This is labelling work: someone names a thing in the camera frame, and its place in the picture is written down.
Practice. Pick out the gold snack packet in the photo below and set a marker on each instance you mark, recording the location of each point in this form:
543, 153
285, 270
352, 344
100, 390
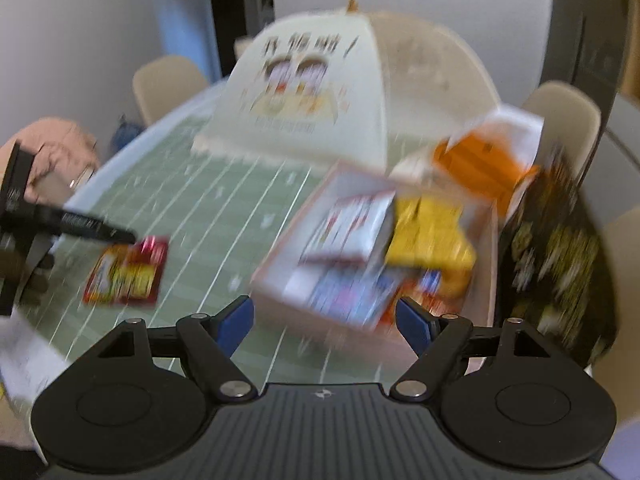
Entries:
430, 240

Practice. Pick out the clear bag of blue candies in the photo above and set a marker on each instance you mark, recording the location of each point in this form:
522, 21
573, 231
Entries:
350, 292

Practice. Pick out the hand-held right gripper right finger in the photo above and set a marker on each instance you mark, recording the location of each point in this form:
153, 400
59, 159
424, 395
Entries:
412, 327

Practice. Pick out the white sheet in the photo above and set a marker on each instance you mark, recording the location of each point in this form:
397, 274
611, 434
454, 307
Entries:
27, 355

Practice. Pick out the person's left hand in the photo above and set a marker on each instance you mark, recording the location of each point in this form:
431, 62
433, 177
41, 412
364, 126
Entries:
62, 155

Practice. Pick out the large red yellow snack packet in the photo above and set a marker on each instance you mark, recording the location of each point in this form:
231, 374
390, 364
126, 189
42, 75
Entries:
127, 272

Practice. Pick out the black gold print snack bag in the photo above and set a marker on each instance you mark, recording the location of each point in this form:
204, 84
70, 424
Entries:
555, 260

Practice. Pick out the cream cartoon print food cover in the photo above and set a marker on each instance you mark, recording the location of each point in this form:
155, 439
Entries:
325, 80

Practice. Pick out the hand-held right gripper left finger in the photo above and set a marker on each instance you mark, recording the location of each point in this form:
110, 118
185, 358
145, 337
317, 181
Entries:
239, 320

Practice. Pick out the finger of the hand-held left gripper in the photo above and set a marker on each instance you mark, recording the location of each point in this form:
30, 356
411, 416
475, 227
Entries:
85, 225

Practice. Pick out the orange tissue box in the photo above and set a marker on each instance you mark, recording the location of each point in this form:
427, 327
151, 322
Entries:
480, 165

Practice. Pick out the beige chair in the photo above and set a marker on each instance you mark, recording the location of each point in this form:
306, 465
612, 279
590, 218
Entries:
565, 120
167, 87

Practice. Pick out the white red snack packet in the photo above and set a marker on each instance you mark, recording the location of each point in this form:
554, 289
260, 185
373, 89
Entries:
350, 225

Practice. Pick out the pink cardboard box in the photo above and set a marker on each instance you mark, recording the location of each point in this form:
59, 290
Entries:
280, 270

